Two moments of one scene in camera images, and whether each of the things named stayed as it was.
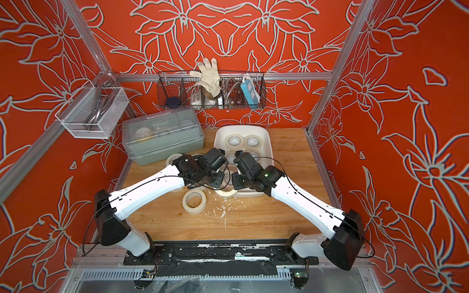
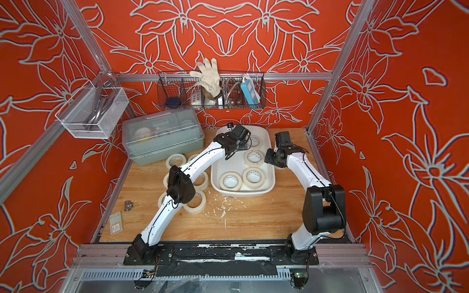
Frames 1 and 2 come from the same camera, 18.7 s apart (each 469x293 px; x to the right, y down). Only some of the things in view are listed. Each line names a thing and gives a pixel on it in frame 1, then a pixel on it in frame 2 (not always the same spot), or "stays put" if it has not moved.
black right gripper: (245, 177) -> (268, 157)
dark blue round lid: (173, 102) stays put
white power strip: (196, 99) stays put
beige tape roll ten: (256, 154) stays put
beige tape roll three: (225, 194) -> (161, 199)
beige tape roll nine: (193, 193) stays put
